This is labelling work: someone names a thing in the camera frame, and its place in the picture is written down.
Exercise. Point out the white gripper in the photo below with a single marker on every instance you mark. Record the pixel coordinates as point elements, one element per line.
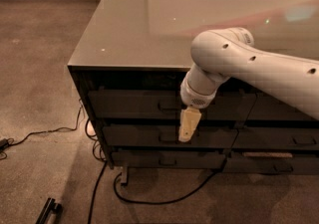
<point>195,98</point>

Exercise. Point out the drawer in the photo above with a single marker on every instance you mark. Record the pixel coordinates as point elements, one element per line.
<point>165,105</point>
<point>273,138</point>
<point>272,163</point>
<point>167,136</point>
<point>168,159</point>
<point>269,108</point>

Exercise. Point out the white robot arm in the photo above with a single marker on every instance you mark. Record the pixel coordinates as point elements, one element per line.
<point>219,55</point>

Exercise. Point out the dark grey drawer cabinet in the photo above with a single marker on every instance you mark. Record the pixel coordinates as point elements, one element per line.
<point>145,45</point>

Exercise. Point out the black power adapter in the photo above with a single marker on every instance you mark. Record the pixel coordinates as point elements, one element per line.
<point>3,143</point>

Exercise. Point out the black metal floor bracket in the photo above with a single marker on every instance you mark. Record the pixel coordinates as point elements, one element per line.
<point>50,207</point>

